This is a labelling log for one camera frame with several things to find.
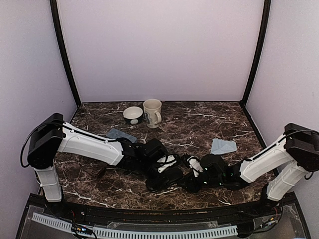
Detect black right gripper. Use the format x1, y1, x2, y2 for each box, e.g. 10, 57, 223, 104
176, 171, 224, 194

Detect black glasses case beige lining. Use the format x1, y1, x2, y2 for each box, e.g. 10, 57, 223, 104
146, 169, 183, 192

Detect light blue cloth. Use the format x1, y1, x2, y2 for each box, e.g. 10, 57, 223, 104
210, 138, 237, 155

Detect blue grey glasses case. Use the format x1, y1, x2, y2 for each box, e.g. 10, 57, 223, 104
106, 128, 138, 143

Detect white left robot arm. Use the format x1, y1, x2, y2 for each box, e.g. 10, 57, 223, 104
22, 113, 183, 217

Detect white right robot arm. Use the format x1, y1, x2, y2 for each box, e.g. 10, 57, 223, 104
180, 123, 319, 216

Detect brown tinted sunglasses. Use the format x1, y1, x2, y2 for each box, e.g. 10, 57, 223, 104
83, 167, 107, 179

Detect white teal ceramic bowl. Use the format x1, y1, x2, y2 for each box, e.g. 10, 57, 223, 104
123, 106, 144, 125

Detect cream ceramic mug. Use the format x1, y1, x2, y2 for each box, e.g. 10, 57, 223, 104
143, 99, 162, 128

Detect black front rail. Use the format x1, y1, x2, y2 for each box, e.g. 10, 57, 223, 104
22, 193, 300, 225

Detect white slotted cable duct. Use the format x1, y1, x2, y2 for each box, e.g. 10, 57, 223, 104
31, 213, 238, 239

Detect black left corner post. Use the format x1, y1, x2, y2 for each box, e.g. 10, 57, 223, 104
49, 0, 82, 107

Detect black corner post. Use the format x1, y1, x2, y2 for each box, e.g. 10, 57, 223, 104
49, 0, 82, 107
240, 0, 271, 108

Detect black right corner post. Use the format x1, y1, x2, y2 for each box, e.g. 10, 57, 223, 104
240, 0, 271, 108

